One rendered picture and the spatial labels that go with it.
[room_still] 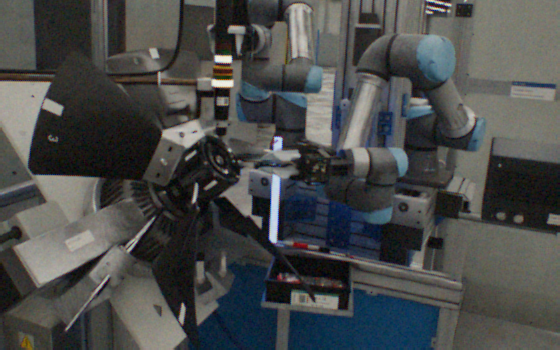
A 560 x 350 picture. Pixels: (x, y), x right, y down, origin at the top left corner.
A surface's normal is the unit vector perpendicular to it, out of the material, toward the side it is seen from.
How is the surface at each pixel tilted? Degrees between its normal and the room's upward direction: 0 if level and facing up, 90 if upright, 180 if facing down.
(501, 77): 90
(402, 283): 90
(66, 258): 50
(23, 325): 90
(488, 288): 90
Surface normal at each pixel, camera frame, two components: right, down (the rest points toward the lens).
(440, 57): 0.68, 0.12
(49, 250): 0.74, -0.52
